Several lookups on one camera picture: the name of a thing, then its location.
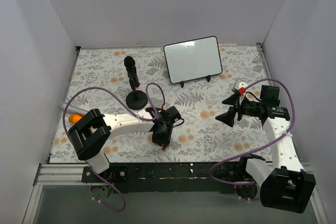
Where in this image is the floral patterned table mat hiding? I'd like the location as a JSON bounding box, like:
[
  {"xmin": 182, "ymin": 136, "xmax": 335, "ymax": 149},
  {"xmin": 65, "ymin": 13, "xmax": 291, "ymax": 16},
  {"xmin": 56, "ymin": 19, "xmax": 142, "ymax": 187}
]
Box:
[{"xmin": 48, "ymin": 46, "xmax": 275, "ymax": 164}]

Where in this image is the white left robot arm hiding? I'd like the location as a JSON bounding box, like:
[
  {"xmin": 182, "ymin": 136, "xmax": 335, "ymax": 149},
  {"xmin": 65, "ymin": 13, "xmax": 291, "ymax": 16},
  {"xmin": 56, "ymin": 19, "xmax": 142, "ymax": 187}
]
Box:
[{"xmin": 68, "ymin": 106, "xmax": 182, "ymax": 182}]

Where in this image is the black whiteboard easel stand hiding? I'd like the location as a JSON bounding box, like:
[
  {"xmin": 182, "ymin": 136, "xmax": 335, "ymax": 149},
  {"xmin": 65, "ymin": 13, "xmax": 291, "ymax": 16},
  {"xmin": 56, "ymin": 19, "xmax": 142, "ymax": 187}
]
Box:
[{"xmin": 179, "ymin": 75, "xmax": 212, "ymax": 88}]

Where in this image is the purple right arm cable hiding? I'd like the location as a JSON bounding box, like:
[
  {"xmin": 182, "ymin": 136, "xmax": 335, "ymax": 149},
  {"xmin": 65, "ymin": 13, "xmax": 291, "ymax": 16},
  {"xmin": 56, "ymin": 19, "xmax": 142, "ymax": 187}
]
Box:
[{"xmin": 209, "ymin": 78, "xmax": 297, "ymax": 200}]

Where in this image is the black framed whiteboard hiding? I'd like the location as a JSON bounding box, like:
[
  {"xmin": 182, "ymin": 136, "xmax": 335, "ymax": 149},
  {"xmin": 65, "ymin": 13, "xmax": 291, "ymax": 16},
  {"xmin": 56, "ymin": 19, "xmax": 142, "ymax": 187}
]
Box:
[{"xmin": 163, "ymin": 36, "xmax": 223, "ymax": 84}]

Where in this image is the black round microphone stand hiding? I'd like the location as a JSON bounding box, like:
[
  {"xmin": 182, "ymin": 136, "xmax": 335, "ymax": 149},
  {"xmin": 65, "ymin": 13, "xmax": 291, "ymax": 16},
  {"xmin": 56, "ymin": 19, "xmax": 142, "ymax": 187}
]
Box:
[{"xmin": 125, "ymin": 79, "xmax": 148, "ymax": 110}]

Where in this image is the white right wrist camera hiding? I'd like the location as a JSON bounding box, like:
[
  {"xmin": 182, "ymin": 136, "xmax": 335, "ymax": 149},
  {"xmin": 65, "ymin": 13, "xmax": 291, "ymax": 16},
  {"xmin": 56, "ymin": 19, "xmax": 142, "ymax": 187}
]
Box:
[{"xmin": 232, "ymin": 81, "xmax": 247, "ymax": 94}]

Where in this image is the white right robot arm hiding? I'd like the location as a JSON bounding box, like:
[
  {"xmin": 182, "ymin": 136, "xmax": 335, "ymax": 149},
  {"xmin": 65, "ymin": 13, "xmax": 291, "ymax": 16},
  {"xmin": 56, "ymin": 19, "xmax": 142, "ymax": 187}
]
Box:
[{"xmin": 211, "ymin": 82, "xmax": 316, "ymax": 214}]

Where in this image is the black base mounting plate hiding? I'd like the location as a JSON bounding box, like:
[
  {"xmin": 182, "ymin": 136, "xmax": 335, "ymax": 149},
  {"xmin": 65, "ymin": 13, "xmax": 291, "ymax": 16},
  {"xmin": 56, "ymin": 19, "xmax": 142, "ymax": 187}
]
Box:
[{"xmin": 81, "ymin": 162, "xmax": 259, "ymax": 194}]

